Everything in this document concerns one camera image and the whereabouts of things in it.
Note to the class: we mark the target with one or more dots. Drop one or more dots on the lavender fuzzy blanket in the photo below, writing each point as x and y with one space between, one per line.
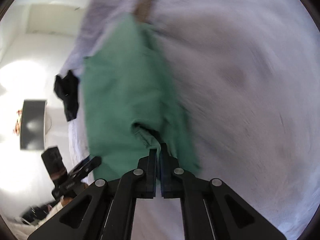
237 80

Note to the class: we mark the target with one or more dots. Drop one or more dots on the person's left forearm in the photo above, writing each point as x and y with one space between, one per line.
57 210

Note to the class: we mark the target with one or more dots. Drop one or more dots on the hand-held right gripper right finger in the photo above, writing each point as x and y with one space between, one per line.
165 177

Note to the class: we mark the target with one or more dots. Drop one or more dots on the colourful flower decoration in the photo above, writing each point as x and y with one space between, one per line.
17 122

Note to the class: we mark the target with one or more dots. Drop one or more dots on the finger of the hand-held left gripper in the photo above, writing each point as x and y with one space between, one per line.
53 161
85 167

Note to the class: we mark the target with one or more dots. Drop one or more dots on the wall television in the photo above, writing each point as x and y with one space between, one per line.
33 125

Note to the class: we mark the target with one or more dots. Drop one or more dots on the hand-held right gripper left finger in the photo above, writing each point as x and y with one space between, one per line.
151 175

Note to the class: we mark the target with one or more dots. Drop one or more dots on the black cloth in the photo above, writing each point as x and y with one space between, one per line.
67 95

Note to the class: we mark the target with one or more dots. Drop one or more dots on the white door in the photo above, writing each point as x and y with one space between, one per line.
55 17

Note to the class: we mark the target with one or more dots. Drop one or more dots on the green button shirt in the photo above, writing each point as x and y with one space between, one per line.
120 100

